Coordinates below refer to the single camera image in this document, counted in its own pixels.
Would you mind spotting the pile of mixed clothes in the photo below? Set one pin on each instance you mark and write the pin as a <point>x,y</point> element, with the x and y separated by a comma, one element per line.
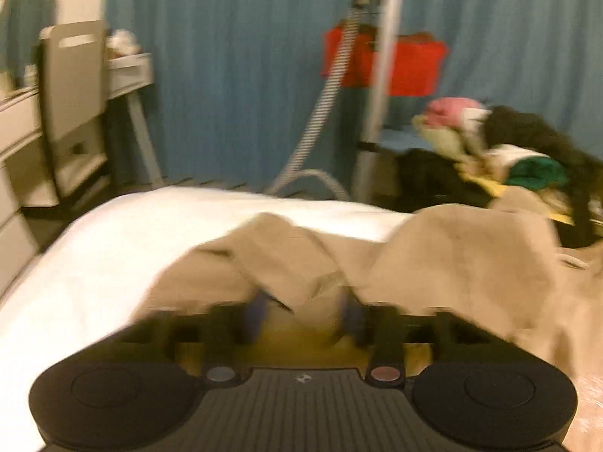
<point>508,147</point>

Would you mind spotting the pastel tie-dye duvet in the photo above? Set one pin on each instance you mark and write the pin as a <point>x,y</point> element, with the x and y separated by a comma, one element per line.
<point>92,280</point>

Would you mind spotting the blue curtain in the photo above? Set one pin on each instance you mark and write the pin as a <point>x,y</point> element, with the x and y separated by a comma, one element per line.
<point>236,80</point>

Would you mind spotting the garment steamer stand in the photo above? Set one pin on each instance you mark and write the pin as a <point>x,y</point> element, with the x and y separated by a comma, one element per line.
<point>376,102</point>

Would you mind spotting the grey chair back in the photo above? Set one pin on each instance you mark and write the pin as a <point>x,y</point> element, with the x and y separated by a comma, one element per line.
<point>72,94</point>

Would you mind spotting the white desk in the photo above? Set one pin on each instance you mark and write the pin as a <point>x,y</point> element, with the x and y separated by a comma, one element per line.
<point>20,127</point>

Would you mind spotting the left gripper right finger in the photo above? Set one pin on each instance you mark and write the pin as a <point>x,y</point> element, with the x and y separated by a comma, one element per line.
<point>375,329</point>

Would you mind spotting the tan brown garment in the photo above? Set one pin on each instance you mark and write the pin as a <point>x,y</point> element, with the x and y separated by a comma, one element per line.
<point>502,267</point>

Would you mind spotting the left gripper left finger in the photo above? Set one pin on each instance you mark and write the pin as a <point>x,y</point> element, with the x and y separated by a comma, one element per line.
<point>225,328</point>

